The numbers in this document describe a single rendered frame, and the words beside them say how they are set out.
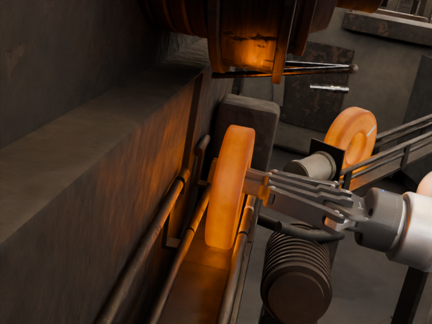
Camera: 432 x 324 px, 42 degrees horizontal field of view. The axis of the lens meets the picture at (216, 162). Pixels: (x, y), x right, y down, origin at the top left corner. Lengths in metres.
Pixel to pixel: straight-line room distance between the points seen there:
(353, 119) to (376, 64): 2.23
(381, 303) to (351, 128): 1.11
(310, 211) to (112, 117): 0.31
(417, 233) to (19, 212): 0.52
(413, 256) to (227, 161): 0.25
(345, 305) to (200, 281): 1.40
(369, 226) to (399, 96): 2.66
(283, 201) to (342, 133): 0.43
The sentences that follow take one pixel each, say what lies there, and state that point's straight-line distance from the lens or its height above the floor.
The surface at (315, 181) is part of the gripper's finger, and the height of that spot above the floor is 0.75.
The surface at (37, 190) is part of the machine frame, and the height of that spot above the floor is 0.87.
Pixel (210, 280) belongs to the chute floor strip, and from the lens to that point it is 0.67.
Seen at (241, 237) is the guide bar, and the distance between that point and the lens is 0.65.
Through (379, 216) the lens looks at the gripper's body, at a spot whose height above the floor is 0.75.
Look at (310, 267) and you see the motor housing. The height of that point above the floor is 0.53.
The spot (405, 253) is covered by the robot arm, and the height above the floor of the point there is 0.72.
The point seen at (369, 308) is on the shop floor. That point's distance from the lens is 2.06.
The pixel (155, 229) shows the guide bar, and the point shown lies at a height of 0.75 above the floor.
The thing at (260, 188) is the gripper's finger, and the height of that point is 0.75.
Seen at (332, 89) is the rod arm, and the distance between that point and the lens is 0.77.
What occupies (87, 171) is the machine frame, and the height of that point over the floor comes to 0.87.
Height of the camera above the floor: 0.99
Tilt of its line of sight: 19 degrees down
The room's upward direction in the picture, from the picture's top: 10 degrees clockwise
